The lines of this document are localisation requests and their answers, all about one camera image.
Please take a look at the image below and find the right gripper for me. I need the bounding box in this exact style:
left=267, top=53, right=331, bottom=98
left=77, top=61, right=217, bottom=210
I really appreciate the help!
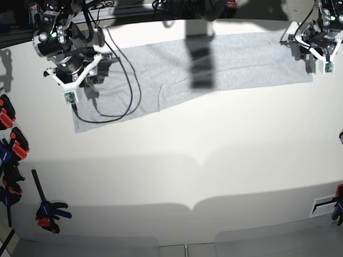
left=55, top=52, right=107, bottom=87

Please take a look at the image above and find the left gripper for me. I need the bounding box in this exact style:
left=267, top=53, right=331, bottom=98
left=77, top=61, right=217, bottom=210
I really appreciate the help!
left=288, top=24, right=340, bottom=74

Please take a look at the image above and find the grey T-shirt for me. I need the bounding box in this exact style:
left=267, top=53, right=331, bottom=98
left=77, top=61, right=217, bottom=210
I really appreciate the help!
left=73, top=33, right=312, bottom=133

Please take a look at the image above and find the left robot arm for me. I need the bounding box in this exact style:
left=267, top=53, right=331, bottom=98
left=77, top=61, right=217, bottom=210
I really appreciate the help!
left=287, top=1, right=342, bottom=73

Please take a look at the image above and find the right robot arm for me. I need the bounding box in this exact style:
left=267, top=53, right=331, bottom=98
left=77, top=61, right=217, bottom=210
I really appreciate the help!
left=33, top=1, right=105, bottom=86

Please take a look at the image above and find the red black clamp upper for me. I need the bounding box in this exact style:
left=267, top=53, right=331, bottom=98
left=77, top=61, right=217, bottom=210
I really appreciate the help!
left=1, top=94, right=16, bottom=131

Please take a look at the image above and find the red black clamp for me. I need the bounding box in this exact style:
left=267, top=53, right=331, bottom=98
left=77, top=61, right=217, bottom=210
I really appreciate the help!
left=1, top=94, right=16, bottom=131
left=1, top=127, right=29, bottom=163

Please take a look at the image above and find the red black clamp lower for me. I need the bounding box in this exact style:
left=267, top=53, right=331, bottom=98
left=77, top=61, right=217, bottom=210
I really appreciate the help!
left=1, top=127, right=29, bottom=163

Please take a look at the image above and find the white black label sticker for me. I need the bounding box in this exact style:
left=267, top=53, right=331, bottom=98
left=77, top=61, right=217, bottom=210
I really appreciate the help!
left=309, top=195, right=337, bottom=218

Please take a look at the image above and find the blue red clamp right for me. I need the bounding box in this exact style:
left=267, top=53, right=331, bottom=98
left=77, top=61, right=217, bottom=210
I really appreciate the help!
left=331, top=184, right=343, bottom=226

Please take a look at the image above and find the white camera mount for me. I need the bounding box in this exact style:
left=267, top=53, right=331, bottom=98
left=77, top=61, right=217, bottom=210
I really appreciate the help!
left=43, top=45, right=113, bottom=104
left=280, top=35, right=342, bottom=74

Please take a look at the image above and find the black camera cable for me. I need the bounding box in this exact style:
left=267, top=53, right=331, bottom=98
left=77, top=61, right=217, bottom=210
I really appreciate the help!
left=71, top=13, right=143, bottom=124

